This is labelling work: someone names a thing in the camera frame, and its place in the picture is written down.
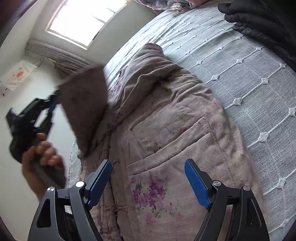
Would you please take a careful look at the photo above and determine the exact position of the pink floral padded coat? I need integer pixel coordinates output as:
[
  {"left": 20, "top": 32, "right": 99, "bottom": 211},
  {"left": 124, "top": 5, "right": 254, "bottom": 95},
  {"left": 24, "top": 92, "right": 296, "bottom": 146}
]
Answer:
[{"left": 59, "top": 43, "right": 266, "bottom": 240}]

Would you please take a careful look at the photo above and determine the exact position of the pink folded quilt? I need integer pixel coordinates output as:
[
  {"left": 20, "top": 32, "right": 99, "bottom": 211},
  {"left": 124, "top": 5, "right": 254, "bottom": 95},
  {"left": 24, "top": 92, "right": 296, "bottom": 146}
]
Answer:
[{"left": 138, "top": 0, "right": 207, "bottom": 11}]

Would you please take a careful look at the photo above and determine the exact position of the left hand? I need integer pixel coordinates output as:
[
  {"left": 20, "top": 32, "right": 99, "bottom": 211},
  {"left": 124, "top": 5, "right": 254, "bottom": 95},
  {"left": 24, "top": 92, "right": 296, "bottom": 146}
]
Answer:
[{"left": 22, "top": 133, "right": 66, "bottom": 201}]

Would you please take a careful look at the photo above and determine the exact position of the white air conditioner cover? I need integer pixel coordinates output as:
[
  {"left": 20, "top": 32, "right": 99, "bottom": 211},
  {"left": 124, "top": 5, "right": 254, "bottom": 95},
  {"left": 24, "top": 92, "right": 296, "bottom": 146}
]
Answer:
[{"left": 1, "top": 60, "right": 37, "bottom": 91}]

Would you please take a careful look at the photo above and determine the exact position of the black jacket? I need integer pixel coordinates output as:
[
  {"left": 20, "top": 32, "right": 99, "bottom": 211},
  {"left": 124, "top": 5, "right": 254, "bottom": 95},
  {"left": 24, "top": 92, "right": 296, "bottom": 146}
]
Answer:
[{"left": 218, "top": 1, "right": 295, "bottom": 70}]

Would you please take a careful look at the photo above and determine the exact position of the grey checked bedspread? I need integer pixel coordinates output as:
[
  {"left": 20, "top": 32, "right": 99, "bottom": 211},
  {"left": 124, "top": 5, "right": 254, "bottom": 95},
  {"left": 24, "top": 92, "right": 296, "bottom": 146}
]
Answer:
[{"left": 68, "top": 4, "right": 296, "bottom": 241}]

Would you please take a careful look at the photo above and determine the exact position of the window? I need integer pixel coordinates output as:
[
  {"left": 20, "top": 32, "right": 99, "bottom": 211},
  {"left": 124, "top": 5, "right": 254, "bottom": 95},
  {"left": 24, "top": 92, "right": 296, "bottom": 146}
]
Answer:
[{"left": 46, "top": 1, "right": 127, "bottom": 50}]

